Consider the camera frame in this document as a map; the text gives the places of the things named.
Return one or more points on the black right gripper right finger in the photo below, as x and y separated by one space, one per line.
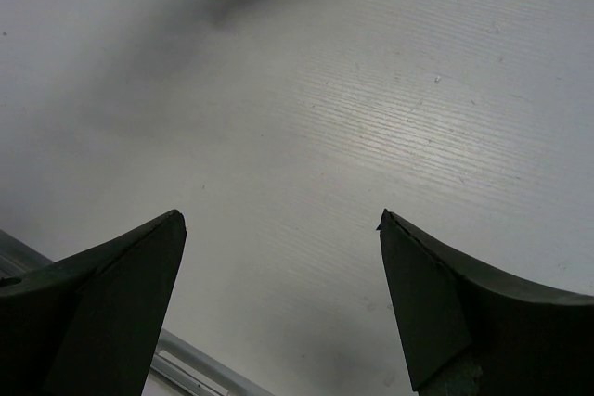
468 328

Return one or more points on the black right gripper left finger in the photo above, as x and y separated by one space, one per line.
87 324

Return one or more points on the aluminium table edge rail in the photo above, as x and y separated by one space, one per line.
181 366

